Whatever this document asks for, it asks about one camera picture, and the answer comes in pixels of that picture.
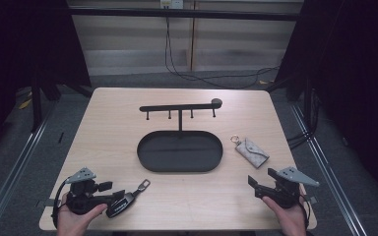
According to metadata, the black cable on wall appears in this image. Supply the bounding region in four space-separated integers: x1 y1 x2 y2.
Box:
163 16 281 90

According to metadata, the black car key with clip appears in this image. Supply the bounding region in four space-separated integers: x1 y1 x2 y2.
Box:
105 178 152 219

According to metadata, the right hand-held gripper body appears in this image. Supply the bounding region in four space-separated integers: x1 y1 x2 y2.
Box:
254 166 321 209

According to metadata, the white wall socket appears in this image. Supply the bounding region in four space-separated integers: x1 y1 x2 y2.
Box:
158 0 185 10

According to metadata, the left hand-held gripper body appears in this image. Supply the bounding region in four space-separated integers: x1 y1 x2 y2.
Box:
64 166 113 216

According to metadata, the grey key pouch with ring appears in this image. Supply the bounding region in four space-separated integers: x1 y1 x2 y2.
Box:
229 134 271 169

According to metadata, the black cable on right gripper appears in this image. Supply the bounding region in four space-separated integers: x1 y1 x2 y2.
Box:
298 192 311 231

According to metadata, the black metal stand leg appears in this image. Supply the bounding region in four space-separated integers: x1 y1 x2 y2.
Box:
30 73 44 133

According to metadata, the aluminium floor rail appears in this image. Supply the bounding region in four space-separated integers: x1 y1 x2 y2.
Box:
289 103 370 236
0 106 58 236

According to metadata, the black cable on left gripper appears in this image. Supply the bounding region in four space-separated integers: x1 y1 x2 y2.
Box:
50 177 71 229

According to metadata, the yellow scrap on floor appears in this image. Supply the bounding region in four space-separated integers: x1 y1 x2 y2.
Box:
17 91 34 111

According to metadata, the black horizontal metal bar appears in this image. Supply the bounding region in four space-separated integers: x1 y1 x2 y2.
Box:
68 7 305 23

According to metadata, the black curtain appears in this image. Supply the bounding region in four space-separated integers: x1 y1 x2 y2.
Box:
0 0 93 165
274 0 378 201

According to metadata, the person's left hand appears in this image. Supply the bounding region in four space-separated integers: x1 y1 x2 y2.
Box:
56 192 108 236

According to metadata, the black key rack with tray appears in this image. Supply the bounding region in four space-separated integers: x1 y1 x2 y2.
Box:
136 97 224 174

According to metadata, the person's right hand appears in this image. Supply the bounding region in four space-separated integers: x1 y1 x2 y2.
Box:
261 185 308 236

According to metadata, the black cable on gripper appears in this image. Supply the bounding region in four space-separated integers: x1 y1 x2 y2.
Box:
298 192 311 231
50 177 71 229

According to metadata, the bundle of black cables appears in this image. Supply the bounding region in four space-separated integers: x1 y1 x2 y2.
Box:
285 88 321 151

